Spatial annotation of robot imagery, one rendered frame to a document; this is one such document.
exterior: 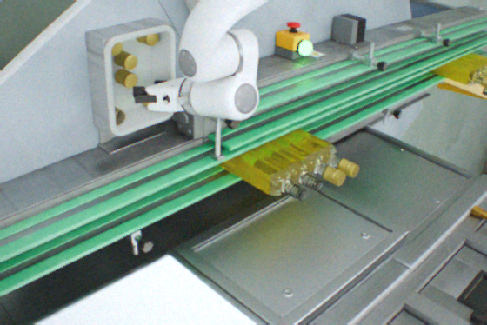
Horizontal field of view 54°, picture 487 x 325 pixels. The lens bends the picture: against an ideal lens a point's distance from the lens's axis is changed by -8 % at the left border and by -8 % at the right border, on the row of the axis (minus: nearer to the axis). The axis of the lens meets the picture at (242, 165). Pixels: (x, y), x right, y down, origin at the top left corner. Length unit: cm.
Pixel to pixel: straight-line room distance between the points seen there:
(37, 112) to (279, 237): 62
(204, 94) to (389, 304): 59
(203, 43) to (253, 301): 53
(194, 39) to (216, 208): 67
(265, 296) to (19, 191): 55
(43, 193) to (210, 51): 49
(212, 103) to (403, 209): 75
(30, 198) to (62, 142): 17
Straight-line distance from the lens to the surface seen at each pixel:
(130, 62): 111
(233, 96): 82
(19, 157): 113
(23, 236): 100
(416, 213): 144
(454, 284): 126
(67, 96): 113
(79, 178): 109
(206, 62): 77
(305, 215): 129
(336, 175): 120
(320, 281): 111
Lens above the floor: 170
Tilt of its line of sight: 37 degrees down
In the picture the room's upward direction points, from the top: 120 degrees clockwise
